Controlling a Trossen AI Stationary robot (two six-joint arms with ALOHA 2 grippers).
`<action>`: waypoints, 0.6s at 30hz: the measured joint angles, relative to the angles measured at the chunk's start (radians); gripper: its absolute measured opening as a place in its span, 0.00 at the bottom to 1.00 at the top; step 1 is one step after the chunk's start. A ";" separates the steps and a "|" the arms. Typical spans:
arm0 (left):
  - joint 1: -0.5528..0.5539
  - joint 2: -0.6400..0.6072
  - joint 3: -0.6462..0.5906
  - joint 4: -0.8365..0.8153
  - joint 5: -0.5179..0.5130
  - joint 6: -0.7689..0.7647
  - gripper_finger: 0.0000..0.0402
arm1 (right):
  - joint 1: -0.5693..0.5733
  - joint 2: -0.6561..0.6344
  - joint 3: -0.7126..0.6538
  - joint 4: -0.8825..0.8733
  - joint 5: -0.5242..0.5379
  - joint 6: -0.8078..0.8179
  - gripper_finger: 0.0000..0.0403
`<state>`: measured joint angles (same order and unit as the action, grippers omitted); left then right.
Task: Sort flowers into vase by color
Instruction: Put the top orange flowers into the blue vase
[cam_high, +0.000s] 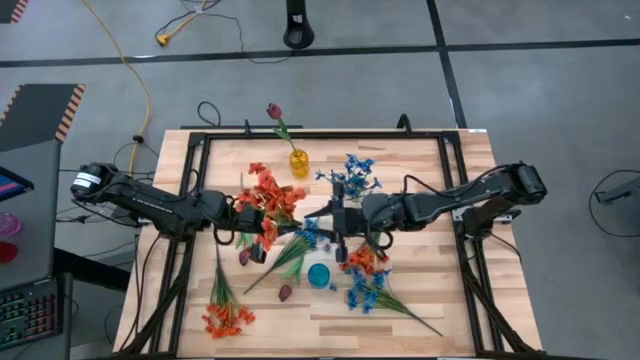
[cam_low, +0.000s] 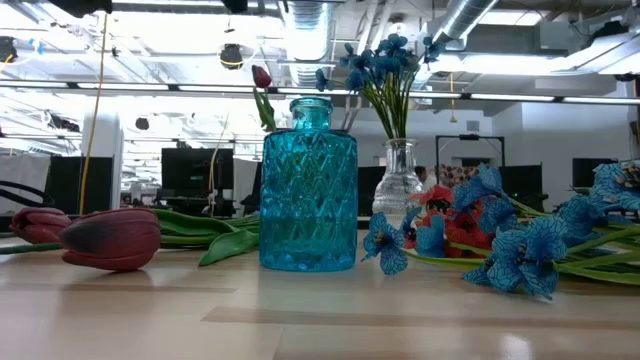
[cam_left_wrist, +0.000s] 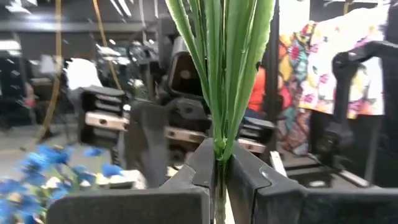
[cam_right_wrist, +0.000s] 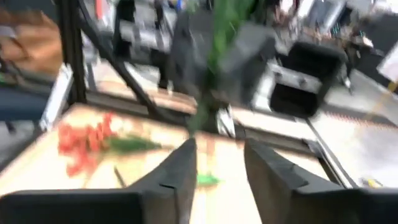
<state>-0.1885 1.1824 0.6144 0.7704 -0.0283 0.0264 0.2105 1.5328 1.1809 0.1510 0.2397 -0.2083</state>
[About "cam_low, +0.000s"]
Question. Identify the person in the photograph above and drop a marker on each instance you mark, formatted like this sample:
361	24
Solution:
421	175

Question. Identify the clear glass vase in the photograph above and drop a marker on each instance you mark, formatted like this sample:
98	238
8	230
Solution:
398	190

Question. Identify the brown patterned curtain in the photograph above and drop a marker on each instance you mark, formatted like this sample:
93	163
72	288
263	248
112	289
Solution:
457	176

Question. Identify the blue glass vase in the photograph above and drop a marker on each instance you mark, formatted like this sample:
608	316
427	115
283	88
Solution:
310	200

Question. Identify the blue artificial flower bunch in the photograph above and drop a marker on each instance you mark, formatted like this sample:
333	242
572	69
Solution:
525	255
392	65
385	243

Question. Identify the dark red artificial tulip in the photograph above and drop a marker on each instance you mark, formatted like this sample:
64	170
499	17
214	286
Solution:
261	77
110	239
40	225

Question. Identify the orange artificial flower bunch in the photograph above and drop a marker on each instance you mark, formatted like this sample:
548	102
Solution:
467	230

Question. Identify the black rectangular stand frame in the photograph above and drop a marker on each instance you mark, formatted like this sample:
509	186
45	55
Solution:
470	136

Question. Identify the black monitor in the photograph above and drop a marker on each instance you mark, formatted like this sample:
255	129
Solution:
80	185
520	181
196	170
592	172

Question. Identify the black round ceiling fixture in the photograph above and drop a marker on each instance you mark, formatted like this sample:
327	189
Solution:
231	56

